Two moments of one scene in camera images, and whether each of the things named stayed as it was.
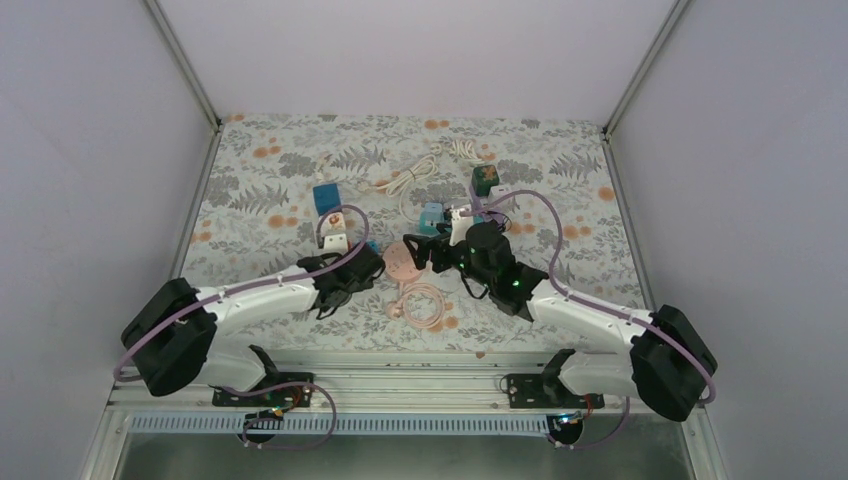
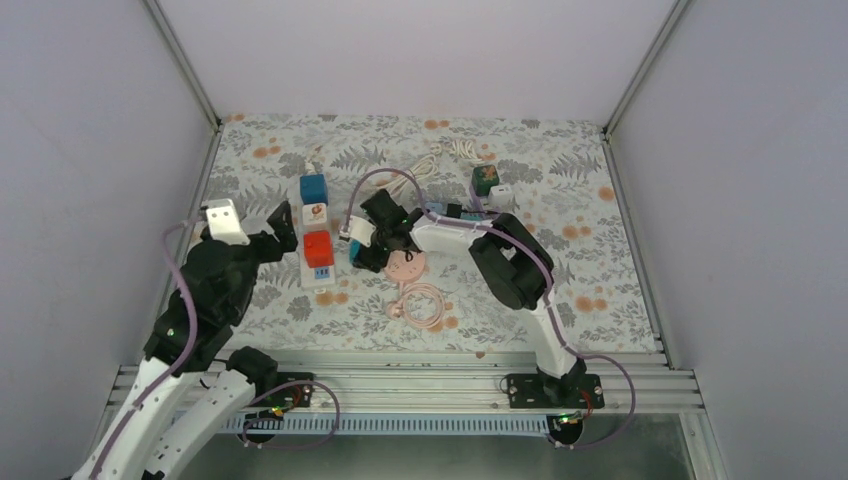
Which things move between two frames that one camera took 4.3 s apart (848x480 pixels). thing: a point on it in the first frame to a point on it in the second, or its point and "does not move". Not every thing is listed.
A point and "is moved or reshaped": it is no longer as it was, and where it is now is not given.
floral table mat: [281, 190] does not move
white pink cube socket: [334, 233] to [314, 213]
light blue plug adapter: [433, 211] does not move
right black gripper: [438, 243] to [371, 260]
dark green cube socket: [483, 178] does not move
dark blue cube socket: [327, 196] to [314, 189]
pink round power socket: [398, 261] does not move
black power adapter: [491, 233] is moved or reshaped
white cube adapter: [498, 191] does not move
